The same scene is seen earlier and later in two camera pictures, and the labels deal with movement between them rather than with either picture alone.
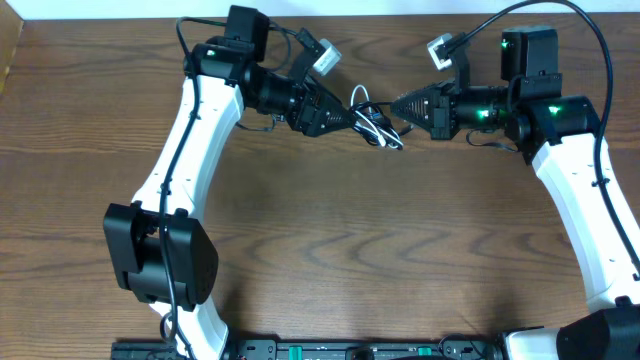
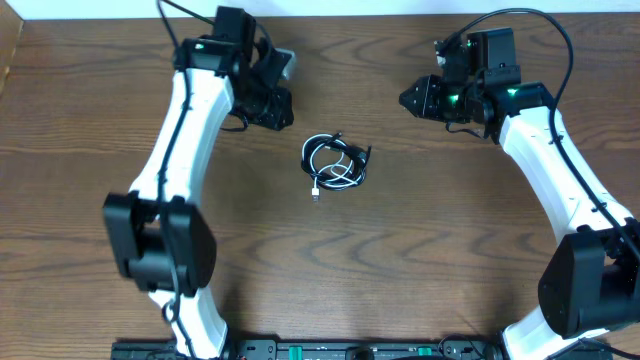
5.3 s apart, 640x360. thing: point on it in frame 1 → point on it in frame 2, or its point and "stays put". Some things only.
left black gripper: x=311 y=127 → x=277 y=119
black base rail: x=327 y=349 stays put
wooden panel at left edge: x=11 y=29 stays put
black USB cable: x=373 y=125 → x=332 y=163
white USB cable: x=367 y=97 → x=330 y=164
